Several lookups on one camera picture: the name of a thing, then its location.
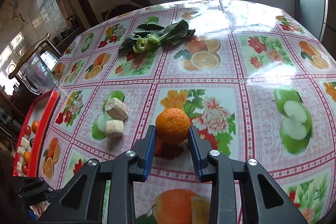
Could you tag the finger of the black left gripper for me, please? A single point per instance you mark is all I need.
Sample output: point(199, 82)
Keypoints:
point(34, 190)

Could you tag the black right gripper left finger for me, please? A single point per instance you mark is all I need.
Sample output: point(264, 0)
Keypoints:
point(82, 199)

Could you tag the red tomato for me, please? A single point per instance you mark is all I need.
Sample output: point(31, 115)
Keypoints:
point(27, 130)
point(24, 169)

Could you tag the pale corn cob piece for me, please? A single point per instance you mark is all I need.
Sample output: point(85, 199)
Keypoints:
point(21, 151)
point(25, 144)

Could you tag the orange tangerine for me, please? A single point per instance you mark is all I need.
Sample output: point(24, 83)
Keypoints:
point(34, 126)
point(26, 157)
point(172, 126)

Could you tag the dark plum fruit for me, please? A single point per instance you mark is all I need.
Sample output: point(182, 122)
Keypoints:
point(31, 142)

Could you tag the red rimmed white tray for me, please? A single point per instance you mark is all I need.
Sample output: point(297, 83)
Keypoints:
point(32, 135)

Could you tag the floral fruit print tablecloth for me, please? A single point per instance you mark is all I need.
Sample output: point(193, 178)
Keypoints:
point(252, 80)

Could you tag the clear plastic pitcher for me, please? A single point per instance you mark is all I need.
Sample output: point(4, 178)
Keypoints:
point(39, 75)

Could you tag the green leafy vegetable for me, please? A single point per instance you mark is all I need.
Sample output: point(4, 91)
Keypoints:
point(148, 37)

